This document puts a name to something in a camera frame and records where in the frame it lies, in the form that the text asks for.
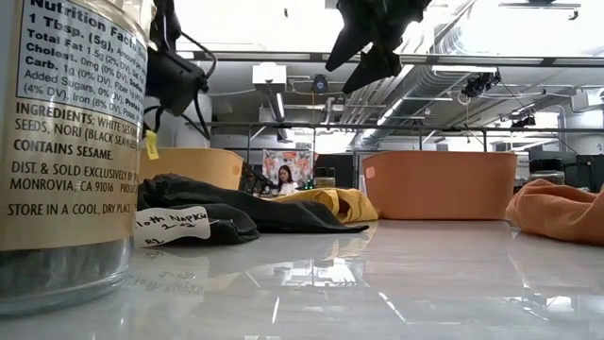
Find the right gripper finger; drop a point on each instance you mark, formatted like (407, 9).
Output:
(349, 45)
(377, 66)

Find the black-lidded green label jar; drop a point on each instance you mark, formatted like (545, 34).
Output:
(324, 181)

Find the large gold-lidded sesame jar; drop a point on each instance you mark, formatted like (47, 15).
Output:
(71, 165)

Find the black-lidded glass spice jar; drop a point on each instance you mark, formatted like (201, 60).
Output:
(547, 177)

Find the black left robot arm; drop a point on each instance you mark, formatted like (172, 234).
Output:
(165, 23)

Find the small yellow tag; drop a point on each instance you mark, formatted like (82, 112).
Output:
(152, 146)

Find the white ceiling box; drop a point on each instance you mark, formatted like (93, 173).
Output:
(269, 73)

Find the yellow plastic bin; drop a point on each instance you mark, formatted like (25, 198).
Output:
(198, 167)

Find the black screen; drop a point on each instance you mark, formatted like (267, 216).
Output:
(344, 170)

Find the floral poster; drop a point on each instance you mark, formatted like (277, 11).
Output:
(299, 163)

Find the orange plastic bin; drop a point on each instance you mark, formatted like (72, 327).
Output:
(439, 186)

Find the yellow cloth napkin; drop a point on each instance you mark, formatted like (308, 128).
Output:
(354, 205)

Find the white handwritten label tag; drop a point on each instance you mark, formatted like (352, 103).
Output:
(174, 226)

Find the person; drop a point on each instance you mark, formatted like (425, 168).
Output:
(285, 186)

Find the black track light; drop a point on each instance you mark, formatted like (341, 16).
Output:
(523, 122)

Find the black cloth napkin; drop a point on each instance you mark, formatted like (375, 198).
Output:
(283, 215)

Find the black monitor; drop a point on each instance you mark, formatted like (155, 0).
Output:
(590, 172)
(571, 167)

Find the orange cloth napkin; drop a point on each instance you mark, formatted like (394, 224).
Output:
(557, 212)

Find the round black ceiling camera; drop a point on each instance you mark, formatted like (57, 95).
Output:
(320, 84)

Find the silver ventilation duct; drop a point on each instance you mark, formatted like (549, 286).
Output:
(424, 80)

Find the grey overhead frame beam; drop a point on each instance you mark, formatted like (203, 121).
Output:
(283, 57)

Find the black metal rack rail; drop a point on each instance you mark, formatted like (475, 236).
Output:
(424, 128)

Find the black hanging camera cluster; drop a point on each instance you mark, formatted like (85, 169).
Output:
(479, 85)

